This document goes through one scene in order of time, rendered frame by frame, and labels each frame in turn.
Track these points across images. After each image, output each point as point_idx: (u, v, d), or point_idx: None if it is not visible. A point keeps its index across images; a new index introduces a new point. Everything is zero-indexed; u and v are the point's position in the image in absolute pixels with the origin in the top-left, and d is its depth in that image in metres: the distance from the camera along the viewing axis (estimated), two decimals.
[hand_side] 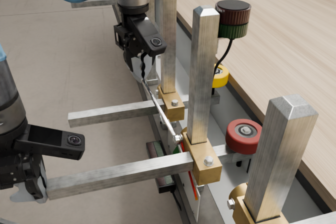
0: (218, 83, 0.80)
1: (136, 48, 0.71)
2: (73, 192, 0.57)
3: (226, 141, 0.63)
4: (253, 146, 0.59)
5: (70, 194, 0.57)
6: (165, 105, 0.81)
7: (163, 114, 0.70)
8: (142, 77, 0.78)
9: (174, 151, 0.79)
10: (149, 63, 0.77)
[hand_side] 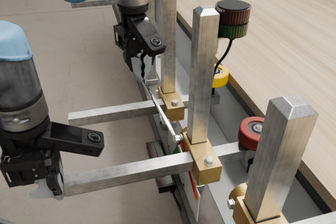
0: (218, 83, 0.80)
1: (136, 48, 0.71)
2: (90, 188, 0.58)
3: (239, 138, 0.64)
4: None
5: (86, 191, 0.58)
6: (165, 105, 0.81)
7: (163, 114, 0.70)
8: (142, 77, 0.78)
9: (174, 151, 0.79)
10: (149, 63, 0.77)
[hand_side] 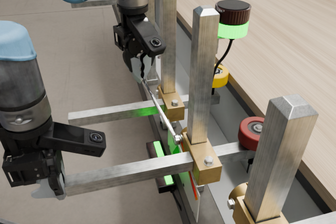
0: (218, 83, 0.80)
1: (136, 48, 0.72)
2: (91, 188, 0.58)
3: (239, 138, 0.64)
4: None
5: (88, 190, 0.58)
6: (165, 105, 0.81)
7: (163, 114, 0.70)
8: (141, 77, 0.78)
9: (174, 151, 0.79)
10: (149, 64, 0.77)
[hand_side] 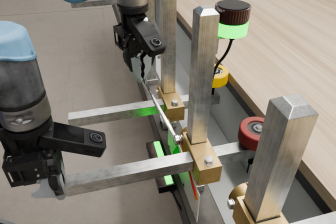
0: (218, 83, 0.80)
1: (136, 48, 0.72)
2: (91, 188, 0.58)
3: (239, 138, 0.64)
4: None
5: (88, 190, 0.58)
6: (165, 105, 0.81)
7: (163, 114, 0.70)
8: (141, 77, 0.78)
9: (174, 151, 0.79)
10: (149, 63, 0.77)
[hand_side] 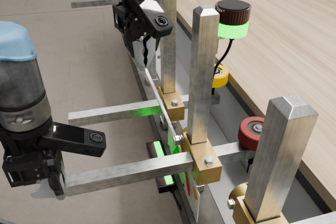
0: (218, 83, 0.80)
1: (138, 30, 0.63)
2: (91, 188, 0.58)
3: (239, 138, 0.64)
4: None
5: (88, 190, 0.58)
6: (165, 105, 0.81)
7: (165, 112, 0.67)
8: (144, 64, 0.69)
9: (174, 151, 0.79)
10: (153, 49, 0.68)
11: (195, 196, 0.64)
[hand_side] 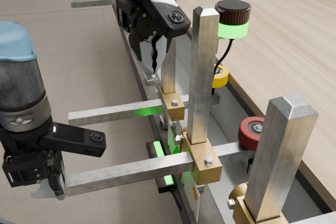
0: (218, 83, 0.80)
1: (147, 28, 0.53)
2: (91, 188, 0.58)
3: (239, 138, 0.64)
4: None
5: (88, 190, 0.58)
6: (165, 105, 0.81)
7: (169, 119, 0.64)
8: (153, 69, 0.59)
9: (174, 151, 0.79)
10: (163, 51, 0.58)
11: (195, 196, 0.64)
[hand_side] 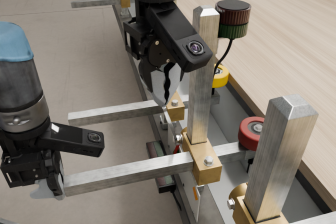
0: (218, 83, 0.80)
1: (159, 57, 0.46)
2: (90, 188, 0.58)
3: (239, 138, 0.64)
4: None
5: (87, 190, 0.58)
6: (165, 105, 0.81)
7: (173, 132, 0.62)
8: (165, 99, 0.52)
9: (174, 151, 0.79)
10: (176, 79, 0.51)
11: (195, 196, 0.64)
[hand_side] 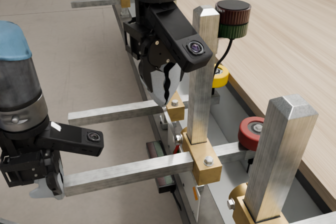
0: (218, 83, 0.80)
1: (159, 57, 0.46)
2: (89, 188, 0.58)
3: (239, 138, 0.64)
4: None
5: (86, 191, 0.58)
6: (165, 105, 0.81)
7: (173, 132, 0.62)
8: (165, 99, 0.52)
9: (174, 151, 0.79)
10: (176, 79, 0.51)
11: (195, 196, 0.64)
